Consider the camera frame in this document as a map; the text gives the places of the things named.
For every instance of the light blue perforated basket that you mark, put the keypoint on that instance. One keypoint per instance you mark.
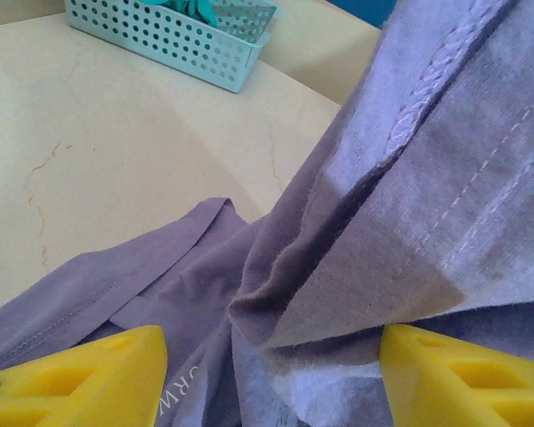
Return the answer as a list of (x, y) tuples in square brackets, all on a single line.
[(169, 40)]

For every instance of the teal t-shirt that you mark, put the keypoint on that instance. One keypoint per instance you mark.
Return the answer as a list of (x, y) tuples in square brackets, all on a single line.
[(191, 6)]

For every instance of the purple t-shirt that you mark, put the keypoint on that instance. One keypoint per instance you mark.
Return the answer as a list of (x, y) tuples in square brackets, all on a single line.
[(360, 222)]

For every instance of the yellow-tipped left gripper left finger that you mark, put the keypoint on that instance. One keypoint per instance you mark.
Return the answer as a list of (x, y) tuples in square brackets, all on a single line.
[(71, 391)]

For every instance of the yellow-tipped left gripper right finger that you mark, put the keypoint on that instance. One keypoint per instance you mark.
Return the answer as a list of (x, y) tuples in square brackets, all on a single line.
[(463, 391)]

